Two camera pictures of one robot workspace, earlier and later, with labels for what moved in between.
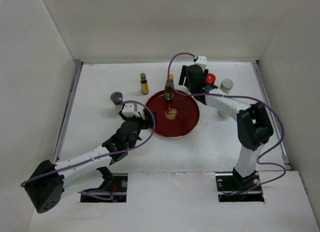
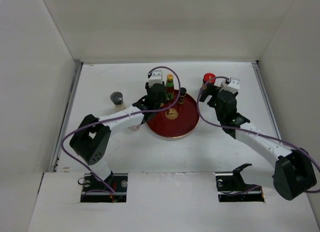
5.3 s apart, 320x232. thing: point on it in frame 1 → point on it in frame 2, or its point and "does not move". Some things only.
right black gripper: (182, 77) → (210, 90)
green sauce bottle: (169, 93) does not move
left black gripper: (148, 122) → (147, 88)
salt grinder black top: (116, 98) does not move
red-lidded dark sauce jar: (210, 78) does not move
